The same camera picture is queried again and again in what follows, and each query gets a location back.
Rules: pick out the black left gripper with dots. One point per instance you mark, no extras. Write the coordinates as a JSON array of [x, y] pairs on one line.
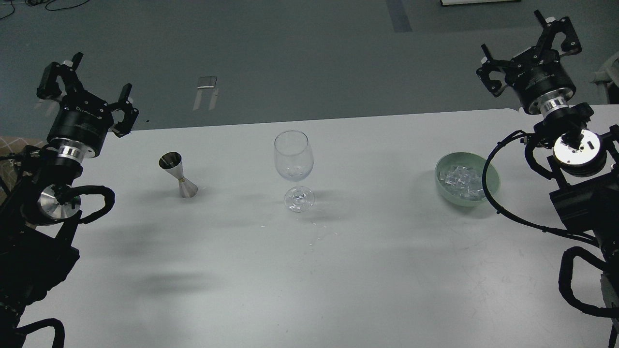
[[82, 116]]

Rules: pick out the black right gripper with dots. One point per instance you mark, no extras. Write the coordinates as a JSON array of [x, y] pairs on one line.
[[536, 71]]

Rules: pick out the steel double jigger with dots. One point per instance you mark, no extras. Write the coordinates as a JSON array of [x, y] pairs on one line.
[[172, 162]]

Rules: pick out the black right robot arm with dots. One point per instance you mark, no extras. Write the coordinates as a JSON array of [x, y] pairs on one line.
[[562, 148]]

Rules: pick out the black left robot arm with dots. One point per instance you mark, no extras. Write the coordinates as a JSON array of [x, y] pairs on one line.
[[41, 213]]

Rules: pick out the clear ice cubes pile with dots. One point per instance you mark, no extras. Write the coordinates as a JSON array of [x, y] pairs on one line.
[[462, 182]]

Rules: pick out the clear wine glass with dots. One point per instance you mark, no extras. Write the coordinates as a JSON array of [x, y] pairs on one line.
[[294, 161]]

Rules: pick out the beige checked chair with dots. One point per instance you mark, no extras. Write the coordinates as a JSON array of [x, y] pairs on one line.
[[9, 144]]

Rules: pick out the metal floor plate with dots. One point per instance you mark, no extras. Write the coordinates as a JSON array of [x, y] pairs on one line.
[[207, 82]]

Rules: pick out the green bowl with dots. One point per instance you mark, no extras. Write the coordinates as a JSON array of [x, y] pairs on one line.
[[459, 158]]

